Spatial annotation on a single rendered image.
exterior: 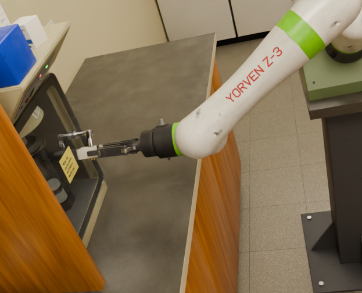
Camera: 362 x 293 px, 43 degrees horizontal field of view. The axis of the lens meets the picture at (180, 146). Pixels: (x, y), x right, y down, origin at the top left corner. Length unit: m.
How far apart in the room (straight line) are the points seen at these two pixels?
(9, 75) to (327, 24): 0.66
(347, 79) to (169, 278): 0.90
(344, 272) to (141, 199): 1.16
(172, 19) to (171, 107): 2.48
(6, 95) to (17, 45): 0.11
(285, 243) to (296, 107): 1.19
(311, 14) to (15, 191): 0.74
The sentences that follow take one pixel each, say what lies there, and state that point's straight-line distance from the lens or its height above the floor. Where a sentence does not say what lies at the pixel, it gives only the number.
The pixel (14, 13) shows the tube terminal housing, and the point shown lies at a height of 1.57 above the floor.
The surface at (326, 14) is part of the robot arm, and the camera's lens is 1.06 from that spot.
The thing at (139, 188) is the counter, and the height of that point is 0.94.
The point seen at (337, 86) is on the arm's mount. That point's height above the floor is 0.98.
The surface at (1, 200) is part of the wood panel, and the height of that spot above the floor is 1.29.
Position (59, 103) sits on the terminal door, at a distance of 1.31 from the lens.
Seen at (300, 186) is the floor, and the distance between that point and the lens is 2.70.
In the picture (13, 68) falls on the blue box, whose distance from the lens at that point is 0.98.
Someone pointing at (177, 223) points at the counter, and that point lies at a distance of 1.33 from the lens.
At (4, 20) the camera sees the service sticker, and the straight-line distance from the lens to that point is 1.20.
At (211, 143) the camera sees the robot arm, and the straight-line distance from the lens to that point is 1.08.
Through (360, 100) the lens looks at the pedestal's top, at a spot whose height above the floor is 0.94.
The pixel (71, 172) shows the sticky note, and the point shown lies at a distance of 1.32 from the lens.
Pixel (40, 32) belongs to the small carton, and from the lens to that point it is 1.16.
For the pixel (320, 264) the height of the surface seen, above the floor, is 0.02.
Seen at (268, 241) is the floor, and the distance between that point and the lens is 2.46.
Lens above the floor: 1.87
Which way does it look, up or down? 36 degrees down
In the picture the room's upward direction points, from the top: 19 degrees counter-clockwise
